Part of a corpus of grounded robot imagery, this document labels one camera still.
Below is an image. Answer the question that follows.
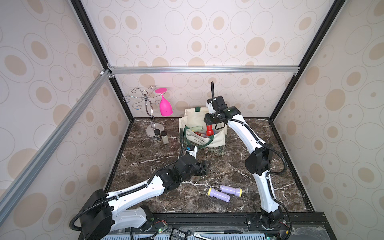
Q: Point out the dark small bottle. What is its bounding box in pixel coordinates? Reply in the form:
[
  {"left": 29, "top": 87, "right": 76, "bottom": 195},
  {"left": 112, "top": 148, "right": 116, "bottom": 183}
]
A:
[{"left": 154, "top": 129, "right": 161, "bottom": 140}]

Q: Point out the pink plastic wine glass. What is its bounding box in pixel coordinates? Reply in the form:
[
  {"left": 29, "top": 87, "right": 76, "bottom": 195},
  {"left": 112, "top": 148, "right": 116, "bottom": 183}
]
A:
[{"left": 155, "top": 88, "right": 173, "bottom": 117}]

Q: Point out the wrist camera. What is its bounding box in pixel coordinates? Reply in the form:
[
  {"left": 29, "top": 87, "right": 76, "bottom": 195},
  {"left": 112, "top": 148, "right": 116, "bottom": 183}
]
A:
[
  {"left": 206, "top": 101, "right": 216, "bottom": 115},
  {"left": 185, "top": 145, "right": 198, "bottom": 159}
]

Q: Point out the small red flashlight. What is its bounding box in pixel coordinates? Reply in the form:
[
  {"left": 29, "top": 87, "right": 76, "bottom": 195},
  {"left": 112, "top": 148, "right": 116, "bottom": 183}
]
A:
[{"left": 206, "top": 125, "right": 214, "bottom": 136}]

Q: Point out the chrome wine glass rack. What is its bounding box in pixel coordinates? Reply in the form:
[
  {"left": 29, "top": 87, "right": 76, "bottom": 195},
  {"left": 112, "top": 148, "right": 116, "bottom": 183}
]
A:
[{"left": 123, "top": 86, "right": 164, "bottom": 139}]

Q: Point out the green flashlight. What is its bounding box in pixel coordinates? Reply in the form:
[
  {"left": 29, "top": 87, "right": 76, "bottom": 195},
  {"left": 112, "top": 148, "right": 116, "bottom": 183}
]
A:
[{"left": 190, "top": 126, "right": 204, "bottom": 132}]

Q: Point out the aluminium rail left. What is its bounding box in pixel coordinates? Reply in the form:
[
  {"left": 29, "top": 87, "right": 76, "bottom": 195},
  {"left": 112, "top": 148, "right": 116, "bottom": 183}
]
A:
[{"left": 1, "top": 69, "right": 112, "bottom": 225}]

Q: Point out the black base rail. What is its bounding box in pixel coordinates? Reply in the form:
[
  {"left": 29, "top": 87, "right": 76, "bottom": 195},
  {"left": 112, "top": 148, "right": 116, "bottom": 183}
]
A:
[{"left": 78, "top": 212, "right": 337, "bottom": 240}]

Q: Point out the cream canvas tote bag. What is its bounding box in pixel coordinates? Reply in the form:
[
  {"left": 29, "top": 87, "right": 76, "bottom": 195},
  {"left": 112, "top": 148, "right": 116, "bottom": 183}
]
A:
[{"left": 179, "top": 107, "right": 228, "bottom": 149}]

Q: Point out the horizontal aluminium rail back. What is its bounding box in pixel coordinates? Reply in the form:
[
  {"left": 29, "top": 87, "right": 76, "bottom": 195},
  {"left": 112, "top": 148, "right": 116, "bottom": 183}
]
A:
[{"left": 110, "top": 65, "right": 300, "bottom": 74}]

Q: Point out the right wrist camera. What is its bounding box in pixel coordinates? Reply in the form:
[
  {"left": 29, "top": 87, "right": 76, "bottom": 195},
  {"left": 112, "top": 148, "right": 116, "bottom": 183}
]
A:
[{"left": 206, "top": 101, "right": 216, "bottom": 115}]

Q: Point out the purple flashlight bottom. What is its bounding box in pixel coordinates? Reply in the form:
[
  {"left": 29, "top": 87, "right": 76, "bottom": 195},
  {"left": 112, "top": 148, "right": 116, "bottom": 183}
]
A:
[{"left": 208, "top": 188, "right": 231, "bottom": 203}]

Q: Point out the purple flashlight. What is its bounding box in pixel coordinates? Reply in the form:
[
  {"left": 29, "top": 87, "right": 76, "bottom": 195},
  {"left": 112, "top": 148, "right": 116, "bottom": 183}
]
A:
[
  {"left": 220, "top": 185, "right": 243, "bottom": 197},
  {"left": 208, "top": 188, "right": 231, "bottom": 203}
]

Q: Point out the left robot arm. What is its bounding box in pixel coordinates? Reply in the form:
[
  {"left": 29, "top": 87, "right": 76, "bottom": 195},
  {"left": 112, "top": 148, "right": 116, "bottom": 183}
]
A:
[{"left": 69, "top": 129, "right": 211, "bottom": 240}]

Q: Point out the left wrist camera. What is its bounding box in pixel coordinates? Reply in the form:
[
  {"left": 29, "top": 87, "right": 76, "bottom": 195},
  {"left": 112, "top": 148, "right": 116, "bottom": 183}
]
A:
[{"left": 185, "top": 145, "right": 198, "bottom": 159}]

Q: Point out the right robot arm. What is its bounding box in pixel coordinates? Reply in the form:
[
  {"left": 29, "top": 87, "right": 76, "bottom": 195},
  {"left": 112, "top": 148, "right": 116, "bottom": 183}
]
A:
[{"left": 204, "top": 82, "right": 288, "bottom": 230}]

